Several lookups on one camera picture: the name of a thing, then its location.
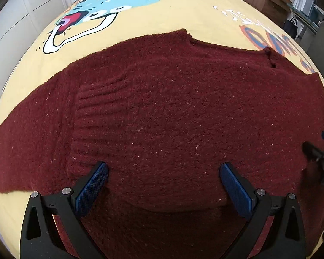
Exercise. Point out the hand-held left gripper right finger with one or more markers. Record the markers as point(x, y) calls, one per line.
point(236, 187)

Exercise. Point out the yellow cartoon printed bed sheet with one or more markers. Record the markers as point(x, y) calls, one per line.
point(140, 19)

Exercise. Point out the dark bag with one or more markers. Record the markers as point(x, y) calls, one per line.
point(294, 28)

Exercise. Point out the white wardrobe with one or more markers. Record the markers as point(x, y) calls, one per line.
point(21, 27)

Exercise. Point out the grey chair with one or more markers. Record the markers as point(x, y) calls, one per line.
point(322, 41)

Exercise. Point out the maroon knit sweater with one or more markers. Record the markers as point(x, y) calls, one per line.
point(164, 118)

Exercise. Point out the brown wooden cabinet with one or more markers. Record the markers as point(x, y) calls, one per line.
point(267, 1)

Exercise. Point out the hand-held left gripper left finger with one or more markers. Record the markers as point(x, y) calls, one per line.
point(93, 186)

